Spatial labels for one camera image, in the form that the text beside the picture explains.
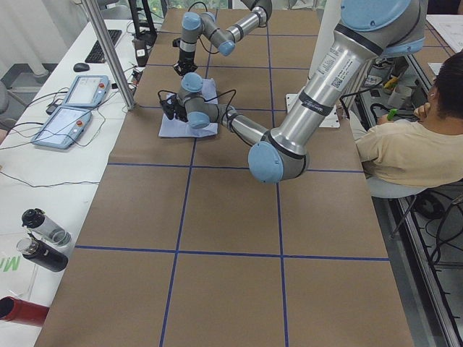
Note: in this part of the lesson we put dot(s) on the red cylinder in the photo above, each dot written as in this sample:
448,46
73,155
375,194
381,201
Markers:
23,312

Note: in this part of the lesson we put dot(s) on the white pedestal column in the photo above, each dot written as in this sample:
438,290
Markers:
329,14

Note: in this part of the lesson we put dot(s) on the aluminium frame post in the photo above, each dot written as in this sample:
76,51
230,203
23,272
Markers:
97,21

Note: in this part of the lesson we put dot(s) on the black computer mouse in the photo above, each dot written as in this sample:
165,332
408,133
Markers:
81,67

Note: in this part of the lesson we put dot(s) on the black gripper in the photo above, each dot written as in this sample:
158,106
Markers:
185,58
180,111

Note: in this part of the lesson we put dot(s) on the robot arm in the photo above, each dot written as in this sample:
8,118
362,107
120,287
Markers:
195,25
366,30

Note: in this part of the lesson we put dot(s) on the white plastic chair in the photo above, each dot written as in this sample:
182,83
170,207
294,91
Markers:
383,189

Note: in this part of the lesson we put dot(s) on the black water bottle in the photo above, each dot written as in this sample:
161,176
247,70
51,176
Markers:
42,254

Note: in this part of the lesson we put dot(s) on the clear water bottle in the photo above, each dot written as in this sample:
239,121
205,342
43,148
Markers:
35,220

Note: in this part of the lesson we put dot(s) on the black monitor stand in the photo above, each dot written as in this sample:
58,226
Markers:
143,31

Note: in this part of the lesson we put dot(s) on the lower teach pendant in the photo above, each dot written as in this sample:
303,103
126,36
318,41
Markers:
63,128

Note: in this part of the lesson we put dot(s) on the upper teach pendant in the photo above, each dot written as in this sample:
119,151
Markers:
87,91

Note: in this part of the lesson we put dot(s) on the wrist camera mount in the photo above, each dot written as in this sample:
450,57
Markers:
176,42
169,105

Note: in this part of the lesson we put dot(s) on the teach pendant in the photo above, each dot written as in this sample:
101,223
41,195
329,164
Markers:
87,91
63,128

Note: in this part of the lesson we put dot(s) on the seated person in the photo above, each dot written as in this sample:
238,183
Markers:
422,153

